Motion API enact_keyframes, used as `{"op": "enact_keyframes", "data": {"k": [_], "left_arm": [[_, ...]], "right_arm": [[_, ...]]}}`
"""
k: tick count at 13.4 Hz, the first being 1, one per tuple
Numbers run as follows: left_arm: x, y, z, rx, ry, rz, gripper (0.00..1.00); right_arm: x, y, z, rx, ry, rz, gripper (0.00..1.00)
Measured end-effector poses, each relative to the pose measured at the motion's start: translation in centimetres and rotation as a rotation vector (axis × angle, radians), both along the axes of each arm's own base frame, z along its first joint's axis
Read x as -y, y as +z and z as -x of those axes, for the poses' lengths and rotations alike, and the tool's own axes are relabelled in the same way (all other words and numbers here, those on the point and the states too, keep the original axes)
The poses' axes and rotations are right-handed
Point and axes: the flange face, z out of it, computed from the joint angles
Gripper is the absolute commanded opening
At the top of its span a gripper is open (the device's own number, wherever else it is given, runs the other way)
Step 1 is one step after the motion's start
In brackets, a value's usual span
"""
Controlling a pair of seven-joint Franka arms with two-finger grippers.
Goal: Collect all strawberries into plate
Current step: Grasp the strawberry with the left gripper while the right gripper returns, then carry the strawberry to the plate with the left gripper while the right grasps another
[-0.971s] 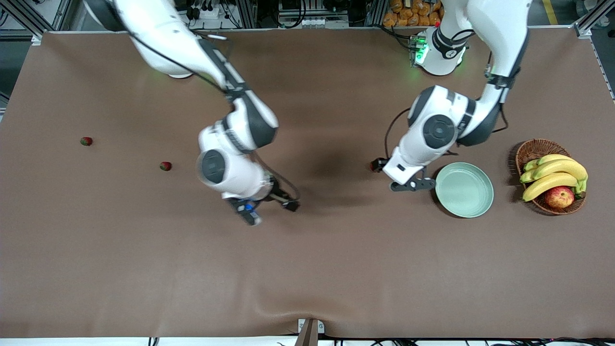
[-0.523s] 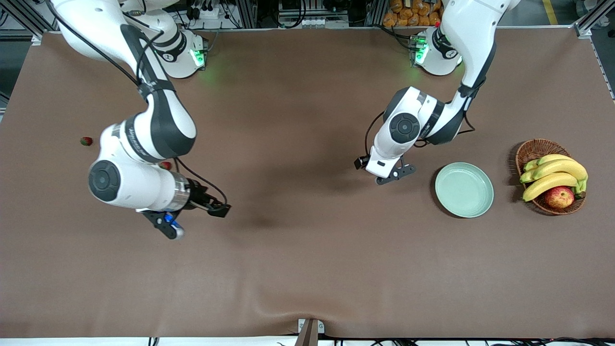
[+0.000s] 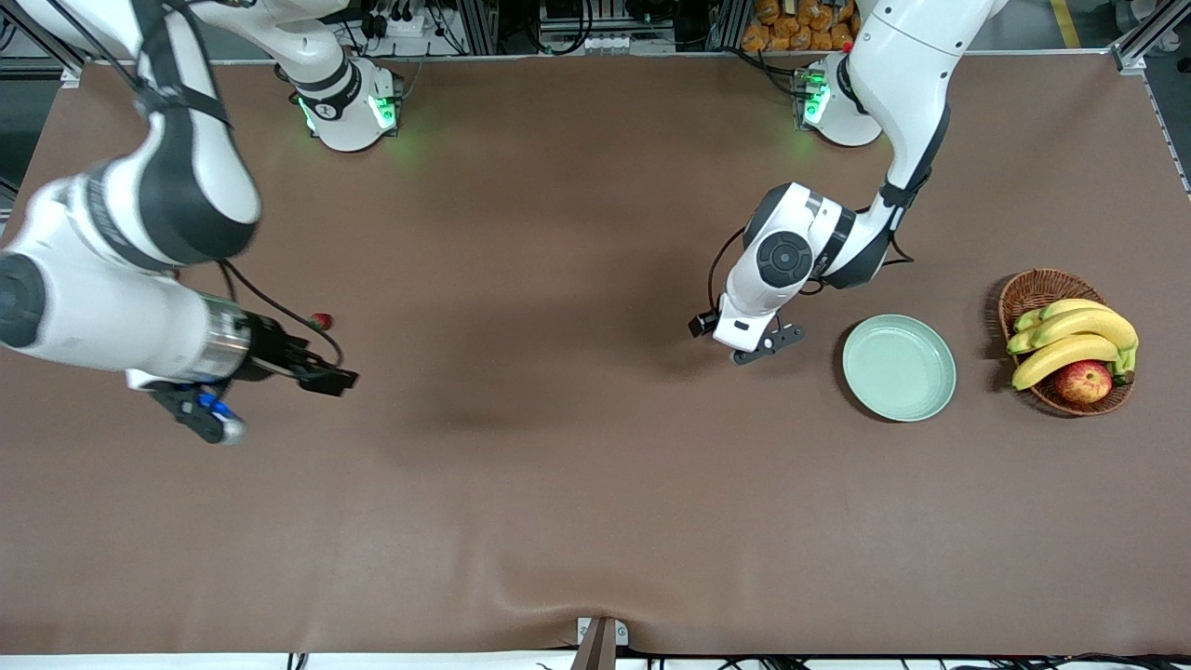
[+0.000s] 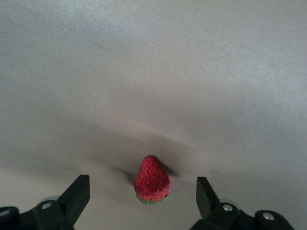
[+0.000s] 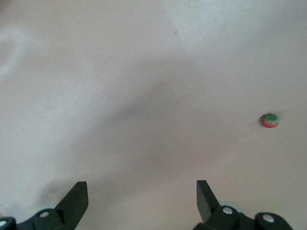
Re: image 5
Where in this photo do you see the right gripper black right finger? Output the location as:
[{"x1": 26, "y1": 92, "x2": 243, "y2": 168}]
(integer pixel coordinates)
[{"x1": 193, "y1": 179, "x2": 255, "y2": 230}]

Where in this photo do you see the small red toy strawberry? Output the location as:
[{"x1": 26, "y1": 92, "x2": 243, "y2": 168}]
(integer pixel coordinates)
[{"x1": 260, "y1": 113, "x2": 281, "y2": 129}]

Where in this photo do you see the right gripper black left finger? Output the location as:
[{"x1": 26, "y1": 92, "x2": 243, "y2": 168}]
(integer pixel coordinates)
[{"x1": 15, "y1": 181, "x2": 89, "y2": 230}]

